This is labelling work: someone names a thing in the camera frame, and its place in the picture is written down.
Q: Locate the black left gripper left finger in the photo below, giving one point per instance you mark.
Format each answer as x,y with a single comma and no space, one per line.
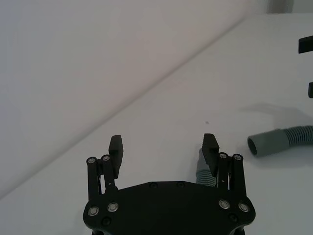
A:
115,156

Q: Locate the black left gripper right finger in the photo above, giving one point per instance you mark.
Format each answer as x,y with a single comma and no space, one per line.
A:
209,156

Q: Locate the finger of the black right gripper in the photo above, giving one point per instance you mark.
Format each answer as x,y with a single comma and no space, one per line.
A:
311,90
306,44

